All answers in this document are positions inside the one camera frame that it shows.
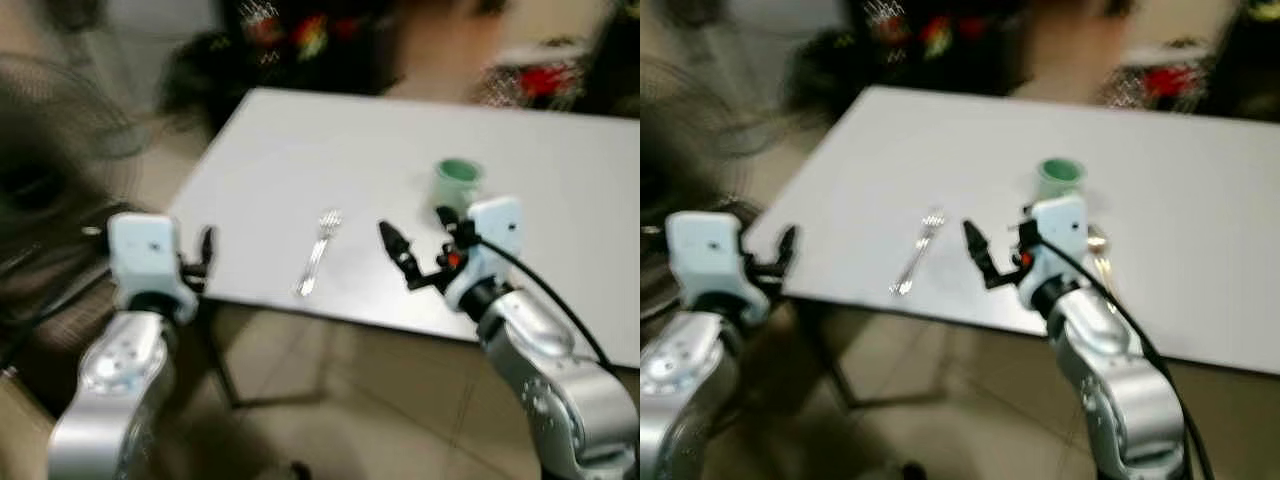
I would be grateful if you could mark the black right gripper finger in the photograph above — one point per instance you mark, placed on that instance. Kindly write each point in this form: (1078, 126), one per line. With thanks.
(981, 250)
(398, 250)
(447, 220)
(1027, 220)

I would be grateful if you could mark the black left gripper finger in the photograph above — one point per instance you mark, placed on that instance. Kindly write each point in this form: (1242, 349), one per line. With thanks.
(787, 248)
(207, 248)

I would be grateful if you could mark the pale green cup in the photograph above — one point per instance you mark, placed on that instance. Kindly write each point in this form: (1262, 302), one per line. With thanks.
(455, 185)
(1058, 178)

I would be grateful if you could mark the silver metal fork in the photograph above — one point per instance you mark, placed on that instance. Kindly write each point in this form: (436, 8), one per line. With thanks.
(920, 250)
(318, 250)

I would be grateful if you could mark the black floor fan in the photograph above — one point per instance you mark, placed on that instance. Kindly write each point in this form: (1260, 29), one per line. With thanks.
(670, 170)
(40, 180)

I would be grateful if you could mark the red item in white basket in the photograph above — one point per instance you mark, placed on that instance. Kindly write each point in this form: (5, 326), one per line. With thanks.
(1170, 82)
(548, 82)

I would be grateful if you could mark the black bag with yellow marks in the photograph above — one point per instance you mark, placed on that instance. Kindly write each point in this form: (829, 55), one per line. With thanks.
(825, 75)
(200, 75)

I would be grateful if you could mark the red yellow green packet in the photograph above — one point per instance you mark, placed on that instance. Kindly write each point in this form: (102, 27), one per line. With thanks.
(938, 36)
(312, 38)

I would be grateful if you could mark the white red patterned bag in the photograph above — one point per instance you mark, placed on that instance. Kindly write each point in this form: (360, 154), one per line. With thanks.
(262, 30)
(888, 25)

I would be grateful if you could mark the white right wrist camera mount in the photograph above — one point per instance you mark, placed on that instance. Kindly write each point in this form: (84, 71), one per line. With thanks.
(490, 245)
(1060, 245)

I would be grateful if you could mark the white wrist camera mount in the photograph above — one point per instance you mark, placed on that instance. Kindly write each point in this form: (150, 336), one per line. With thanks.
(145, 260)
(705, 260)
(1060, 245)
(490, 245)

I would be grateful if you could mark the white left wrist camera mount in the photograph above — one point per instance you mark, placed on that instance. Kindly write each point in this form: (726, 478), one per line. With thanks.
(705, 260)
(145, 260)

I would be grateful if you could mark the black metal table frame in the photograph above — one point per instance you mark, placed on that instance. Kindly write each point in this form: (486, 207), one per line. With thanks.
(838, 370)
(222, 365)

